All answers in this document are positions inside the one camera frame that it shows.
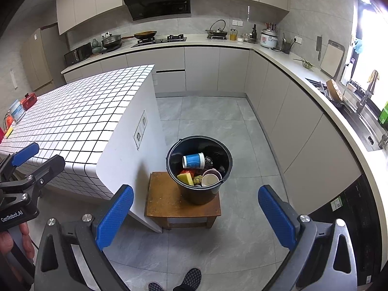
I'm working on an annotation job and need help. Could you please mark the black gas stove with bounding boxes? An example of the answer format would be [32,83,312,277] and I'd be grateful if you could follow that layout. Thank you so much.
[131,35,187,48]

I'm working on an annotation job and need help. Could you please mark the red paper cup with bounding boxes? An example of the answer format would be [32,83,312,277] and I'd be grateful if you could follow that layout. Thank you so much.
[201,169,223,187]

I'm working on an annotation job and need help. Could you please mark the island socket panel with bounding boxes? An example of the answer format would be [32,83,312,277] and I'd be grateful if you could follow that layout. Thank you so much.
[133,111,148,150]

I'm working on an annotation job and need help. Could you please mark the beige cabinets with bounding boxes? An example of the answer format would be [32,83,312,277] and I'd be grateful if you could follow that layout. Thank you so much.
[56,0,291,35]
[61,33,388,213]

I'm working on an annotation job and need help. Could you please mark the white rice cooker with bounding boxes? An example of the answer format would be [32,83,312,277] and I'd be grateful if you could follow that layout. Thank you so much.
[260,28,278,50]

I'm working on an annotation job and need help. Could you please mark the black toaster oven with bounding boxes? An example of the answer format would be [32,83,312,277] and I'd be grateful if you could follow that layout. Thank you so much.
[64,42,92,66]

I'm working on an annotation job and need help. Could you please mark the ribbed blue paper cup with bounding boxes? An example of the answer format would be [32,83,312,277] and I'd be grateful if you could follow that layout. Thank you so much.
[182,152,206,169]

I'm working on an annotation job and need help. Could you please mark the black built-in appliance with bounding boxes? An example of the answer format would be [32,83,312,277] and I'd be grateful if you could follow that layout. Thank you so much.
[309,176,382,287]

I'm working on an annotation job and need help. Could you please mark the metal drain rack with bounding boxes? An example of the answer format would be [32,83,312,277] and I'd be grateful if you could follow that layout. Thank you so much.
[306,77,329,93]

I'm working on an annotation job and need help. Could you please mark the window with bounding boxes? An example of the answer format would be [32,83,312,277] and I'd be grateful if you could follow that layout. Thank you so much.
[352,0,388,110]

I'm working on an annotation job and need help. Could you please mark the dish with green vegetable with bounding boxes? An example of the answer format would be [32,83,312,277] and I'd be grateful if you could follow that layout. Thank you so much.
[292,57,316,70]

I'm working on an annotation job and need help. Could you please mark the beige lower cabinets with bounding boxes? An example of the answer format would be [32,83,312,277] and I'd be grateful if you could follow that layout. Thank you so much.
[61,33,388,213]

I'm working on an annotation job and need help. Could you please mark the wok with handle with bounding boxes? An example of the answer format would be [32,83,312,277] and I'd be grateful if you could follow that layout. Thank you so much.
[122,30,158,40]

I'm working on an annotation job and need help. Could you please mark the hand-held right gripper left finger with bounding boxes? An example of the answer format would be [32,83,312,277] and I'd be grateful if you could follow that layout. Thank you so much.
[34,184,134,291]

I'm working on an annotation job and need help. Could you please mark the white kitchen island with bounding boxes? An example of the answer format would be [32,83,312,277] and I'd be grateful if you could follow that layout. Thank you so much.
[95,67,167,234]

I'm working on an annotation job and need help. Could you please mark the person's left hand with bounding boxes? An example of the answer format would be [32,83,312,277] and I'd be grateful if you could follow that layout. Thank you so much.
[0,223,35,259]

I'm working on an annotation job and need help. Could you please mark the beige cutting board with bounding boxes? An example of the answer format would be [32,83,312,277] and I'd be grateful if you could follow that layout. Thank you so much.
[321,39,345,78]

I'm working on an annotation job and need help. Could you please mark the yellow sponge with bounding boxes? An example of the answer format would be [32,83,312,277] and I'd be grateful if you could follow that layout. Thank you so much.
[177,171,194,186]

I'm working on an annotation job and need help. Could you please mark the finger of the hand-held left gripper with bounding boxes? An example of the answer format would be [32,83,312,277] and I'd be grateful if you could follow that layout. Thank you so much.
[27,154,66,198]
[0,142,40,182]

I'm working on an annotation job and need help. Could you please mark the grey pot with lid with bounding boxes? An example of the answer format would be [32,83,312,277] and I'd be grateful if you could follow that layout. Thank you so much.
[101,33,123,49]

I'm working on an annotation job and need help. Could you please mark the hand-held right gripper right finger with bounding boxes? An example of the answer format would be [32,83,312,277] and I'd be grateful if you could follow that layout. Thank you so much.
[258,185,360,291]

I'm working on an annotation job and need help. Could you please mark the black range hood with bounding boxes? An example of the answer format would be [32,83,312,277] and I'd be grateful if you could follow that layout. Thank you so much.
[122,0,191,21]

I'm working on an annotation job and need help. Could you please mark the beige upper cabinets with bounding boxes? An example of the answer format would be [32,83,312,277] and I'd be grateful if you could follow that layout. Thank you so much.
[56,0,291,35]

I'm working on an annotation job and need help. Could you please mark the wooden stool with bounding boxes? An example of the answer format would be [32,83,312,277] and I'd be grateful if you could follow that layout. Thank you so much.
[145,171,222,230]

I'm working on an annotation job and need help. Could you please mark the steel faucet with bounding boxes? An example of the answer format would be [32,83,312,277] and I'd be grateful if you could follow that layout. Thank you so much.
[356,70,379,114]

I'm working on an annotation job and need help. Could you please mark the steel sink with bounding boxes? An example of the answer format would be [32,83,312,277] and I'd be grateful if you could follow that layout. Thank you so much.
[342,97,382,152]

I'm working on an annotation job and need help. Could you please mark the dark utensil holder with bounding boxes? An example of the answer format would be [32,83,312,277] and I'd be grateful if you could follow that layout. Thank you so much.
[280,33,296,54]

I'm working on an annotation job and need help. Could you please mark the beige refrigerator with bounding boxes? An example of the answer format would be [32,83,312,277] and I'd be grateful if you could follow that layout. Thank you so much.
[20,24,67,93]

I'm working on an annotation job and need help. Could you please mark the white blue tub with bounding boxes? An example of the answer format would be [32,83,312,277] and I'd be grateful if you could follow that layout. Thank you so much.
[9,99,25,124]

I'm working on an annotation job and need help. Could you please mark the white checked tablecloth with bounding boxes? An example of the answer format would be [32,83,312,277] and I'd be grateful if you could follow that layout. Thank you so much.
[0,64,155,201]

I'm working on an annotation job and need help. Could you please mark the black plastic bucket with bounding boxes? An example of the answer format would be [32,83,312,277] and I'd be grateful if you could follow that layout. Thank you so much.
[166,136,233,205]

